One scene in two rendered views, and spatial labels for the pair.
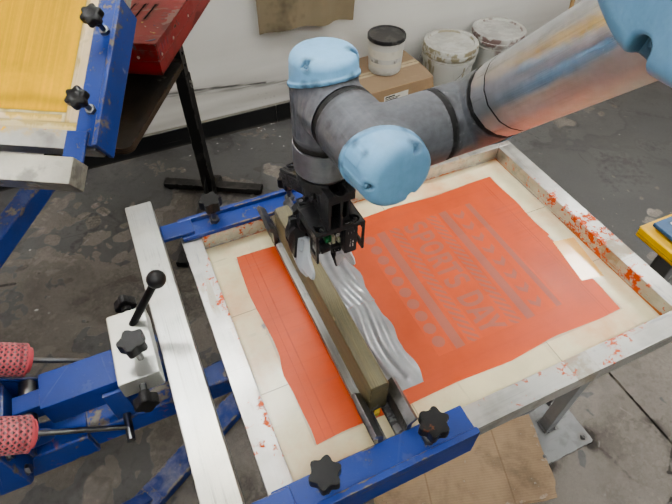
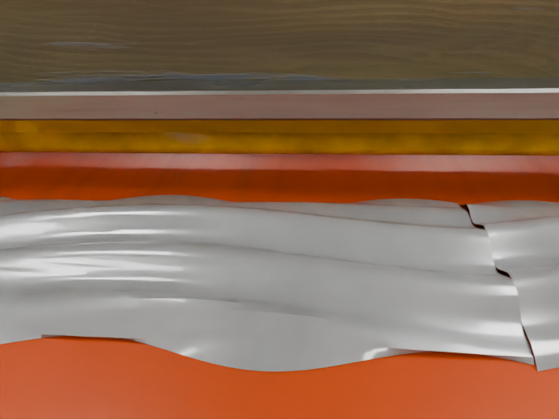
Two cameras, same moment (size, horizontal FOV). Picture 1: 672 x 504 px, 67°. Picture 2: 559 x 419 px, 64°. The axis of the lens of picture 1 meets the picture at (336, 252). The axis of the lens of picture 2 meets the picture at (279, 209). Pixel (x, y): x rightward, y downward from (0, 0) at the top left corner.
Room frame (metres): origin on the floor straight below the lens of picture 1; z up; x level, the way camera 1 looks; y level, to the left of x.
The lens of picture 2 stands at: (0.55, -0.16, 1.04)
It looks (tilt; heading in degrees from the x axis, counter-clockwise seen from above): 32 degrees down; 121
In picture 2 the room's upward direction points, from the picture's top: 2 degrees counter-clockwise
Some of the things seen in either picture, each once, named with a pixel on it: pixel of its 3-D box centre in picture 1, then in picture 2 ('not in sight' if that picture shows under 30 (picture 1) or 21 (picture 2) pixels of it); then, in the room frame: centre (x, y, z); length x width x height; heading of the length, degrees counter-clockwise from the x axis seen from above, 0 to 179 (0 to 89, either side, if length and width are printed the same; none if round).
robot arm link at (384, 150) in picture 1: (384, 142); not in sight; (0.42, -0.05, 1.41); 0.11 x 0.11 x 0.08; 28
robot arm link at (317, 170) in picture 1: (326, 154); not in sight; (0.50, 0.01, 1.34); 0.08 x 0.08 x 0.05
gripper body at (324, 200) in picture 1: (327, 207); not in sight; (0.49, 0.01, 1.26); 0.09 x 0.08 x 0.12; 26
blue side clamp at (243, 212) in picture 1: (254, 218); not in sight; (0.76, 0.17, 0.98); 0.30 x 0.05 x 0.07; 114
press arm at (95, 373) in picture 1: (106, 377); not in sight; (0.37, 0.35, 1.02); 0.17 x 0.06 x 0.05; 114
